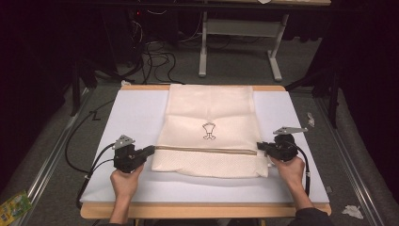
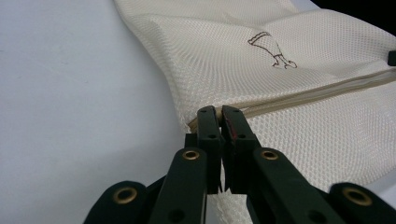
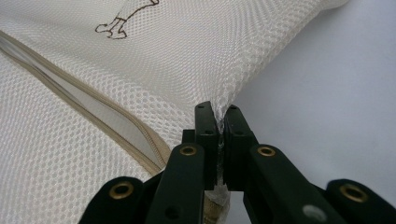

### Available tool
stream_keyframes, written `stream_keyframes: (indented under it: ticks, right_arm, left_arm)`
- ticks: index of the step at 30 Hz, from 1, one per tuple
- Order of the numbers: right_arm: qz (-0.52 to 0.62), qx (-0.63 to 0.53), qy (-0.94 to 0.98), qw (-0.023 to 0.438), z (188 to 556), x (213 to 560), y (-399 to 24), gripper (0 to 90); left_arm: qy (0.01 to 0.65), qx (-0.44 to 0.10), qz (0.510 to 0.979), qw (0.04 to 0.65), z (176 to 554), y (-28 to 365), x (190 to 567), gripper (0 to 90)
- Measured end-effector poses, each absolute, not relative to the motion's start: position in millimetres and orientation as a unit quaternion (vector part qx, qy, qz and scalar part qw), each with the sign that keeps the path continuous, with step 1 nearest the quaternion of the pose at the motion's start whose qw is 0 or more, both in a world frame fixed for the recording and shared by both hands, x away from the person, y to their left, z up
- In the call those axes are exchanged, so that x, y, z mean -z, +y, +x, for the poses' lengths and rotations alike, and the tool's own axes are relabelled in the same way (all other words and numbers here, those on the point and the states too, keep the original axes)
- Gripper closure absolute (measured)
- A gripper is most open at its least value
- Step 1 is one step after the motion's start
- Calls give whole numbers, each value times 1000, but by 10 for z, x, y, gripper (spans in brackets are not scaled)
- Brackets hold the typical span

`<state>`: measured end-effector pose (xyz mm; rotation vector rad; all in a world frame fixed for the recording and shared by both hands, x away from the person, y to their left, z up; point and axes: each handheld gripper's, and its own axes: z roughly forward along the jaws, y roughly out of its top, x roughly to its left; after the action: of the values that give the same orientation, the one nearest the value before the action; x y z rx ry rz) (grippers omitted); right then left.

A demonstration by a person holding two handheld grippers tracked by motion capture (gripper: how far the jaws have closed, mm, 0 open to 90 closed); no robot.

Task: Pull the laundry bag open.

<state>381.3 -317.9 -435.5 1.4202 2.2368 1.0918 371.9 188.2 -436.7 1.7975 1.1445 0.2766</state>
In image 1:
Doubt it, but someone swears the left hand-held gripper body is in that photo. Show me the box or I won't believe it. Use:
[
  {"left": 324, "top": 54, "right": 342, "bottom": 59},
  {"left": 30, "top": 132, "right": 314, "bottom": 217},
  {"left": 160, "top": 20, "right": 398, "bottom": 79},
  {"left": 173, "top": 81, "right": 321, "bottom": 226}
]
[{"left": 111, "top": 134, "right": 149, "bottom": 174}]

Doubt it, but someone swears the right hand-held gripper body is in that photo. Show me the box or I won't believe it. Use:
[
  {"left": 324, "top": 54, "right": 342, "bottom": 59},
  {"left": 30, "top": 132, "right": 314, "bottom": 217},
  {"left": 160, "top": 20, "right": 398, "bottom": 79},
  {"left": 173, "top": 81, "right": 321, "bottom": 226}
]
[{"left": 264, "top": 126, "right": 310, "bottom": 163}]

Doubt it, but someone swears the cream mesh laundry bag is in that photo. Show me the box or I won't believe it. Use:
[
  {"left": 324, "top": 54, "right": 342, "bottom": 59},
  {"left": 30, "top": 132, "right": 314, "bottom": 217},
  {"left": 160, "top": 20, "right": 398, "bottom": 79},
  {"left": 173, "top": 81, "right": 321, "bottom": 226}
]
[{"left": 151, "top": 83, "right": 273, "bottom": 179}]

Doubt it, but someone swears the person's right hand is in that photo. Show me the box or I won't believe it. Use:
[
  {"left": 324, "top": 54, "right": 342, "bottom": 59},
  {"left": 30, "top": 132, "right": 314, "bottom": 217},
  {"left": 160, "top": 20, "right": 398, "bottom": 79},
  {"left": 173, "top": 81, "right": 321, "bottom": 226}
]
[{"left": 269, "top": 155, "right": 306, "bottom": 190}]

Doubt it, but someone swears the person's left hand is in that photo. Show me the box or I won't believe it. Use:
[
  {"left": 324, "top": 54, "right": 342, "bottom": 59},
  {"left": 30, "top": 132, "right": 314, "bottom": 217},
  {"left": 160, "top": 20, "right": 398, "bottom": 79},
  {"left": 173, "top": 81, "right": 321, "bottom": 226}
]
[{"left": 109, "top": 163, "right": 145, "bottom": 202}]

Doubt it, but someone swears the white foam board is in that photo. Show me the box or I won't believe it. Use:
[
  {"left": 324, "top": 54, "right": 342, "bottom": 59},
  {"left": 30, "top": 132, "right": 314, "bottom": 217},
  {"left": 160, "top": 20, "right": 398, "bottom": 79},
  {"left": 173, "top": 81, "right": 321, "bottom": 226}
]
[{"left": 79, "top": 89, "right": 330, "bottom": 204}]

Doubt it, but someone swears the black metal stand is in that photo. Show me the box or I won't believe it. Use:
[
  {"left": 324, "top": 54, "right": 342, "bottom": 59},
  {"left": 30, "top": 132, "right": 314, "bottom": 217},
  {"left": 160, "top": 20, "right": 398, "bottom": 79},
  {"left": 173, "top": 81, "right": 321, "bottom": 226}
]
[
  {"left": 284, "top": 66, "right": 343, "bottom": 130},
  {"left": 69, "top": 58, "right": 99, "bottom": 118}
]

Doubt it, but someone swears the crumpled white paper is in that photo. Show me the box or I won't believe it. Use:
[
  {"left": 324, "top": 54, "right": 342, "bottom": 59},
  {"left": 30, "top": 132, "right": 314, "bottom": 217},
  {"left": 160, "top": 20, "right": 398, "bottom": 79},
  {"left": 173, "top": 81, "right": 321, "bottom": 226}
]
[{"left": 341, "top": 204, "right": 365, "bottom": 220}]

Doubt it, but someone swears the green printed packet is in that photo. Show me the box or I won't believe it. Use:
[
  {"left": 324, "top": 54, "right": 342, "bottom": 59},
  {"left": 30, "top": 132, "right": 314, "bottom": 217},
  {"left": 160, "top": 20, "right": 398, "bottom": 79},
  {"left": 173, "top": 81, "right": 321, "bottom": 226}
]
[{"left": 0, "top": 189, "right": 34, "bottom": 226}]

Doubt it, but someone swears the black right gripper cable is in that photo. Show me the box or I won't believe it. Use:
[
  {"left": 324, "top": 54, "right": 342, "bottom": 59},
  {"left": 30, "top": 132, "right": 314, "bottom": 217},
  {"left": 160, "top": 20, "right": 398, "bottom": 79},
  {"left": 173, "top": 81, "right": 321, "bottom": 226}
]
[{"left": 283, "top": 140, "right": 312, "bottom": 197}]

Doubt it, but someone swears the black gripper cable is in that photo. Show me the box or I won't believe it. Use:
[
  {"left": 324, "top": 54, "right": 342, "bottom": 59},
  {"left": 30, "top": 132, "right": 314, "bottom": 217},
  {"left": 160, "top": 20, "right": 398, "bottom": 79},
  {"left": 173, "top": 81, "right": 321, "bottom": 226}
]
[
  {"left": 283, "top": 140, "right": 312, "bottom": 197},
  {"left": 75, "top": 142, "right": 117, "bottom": 210}
]

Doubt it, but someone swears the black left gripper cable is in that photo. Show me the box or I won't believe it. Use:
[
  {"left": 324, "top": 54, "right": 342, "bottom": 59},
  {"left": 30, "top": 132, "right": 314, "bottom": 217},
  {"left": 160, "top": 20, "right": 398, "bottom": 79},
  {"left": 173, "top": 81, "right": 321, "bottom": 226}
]
[{"left": 75, "top": 142, "right": 117, "bottom": 210}]

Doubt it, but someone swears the black floor cable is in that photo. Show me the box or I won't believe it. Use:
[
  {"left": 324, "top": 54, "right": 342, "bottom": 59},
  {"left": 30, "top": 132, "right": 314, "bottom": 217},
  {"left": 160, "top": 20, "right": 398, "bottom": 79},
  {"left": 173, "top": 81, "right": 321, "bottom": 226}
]
[{"left": 64, "top": 99, "right": 117, "bottom": 174}]

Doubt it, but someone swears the metal floor rail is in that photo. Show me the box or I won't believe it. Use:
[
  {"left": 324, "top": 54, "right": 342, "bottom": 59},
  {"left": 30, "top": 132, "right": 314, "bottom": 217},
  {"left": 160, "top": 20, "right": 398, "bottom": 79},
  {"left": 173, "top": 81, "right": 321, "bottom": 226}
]
[
  {"left": 17, "top": 87, "right": 92, "bottom": 226},
  {"left": 314, "top": 96, "right": 379, "bottom": 226}
]

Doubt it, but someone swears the tangle of black cables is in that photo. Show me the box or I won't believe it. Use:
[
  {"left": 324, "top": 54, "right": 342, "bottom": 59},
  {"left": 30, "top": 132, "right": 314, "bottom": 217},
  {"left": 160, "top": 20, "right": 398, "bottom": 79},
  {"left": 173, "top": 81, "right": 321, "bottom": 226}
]
[{"left": 123, "top": 8, "right": 203, "bottom": 87}]

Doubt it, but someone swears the white metal desk frame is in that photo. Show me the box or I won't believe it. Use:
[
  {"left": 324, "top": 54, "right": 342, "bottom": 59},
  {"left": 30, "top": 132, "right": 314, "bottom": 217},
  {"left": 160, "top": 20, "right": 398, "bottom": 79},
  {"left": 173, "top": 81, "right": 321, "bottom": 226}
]
[{"left": 198, "top": 10, "right": 290, "bottom": 83}]

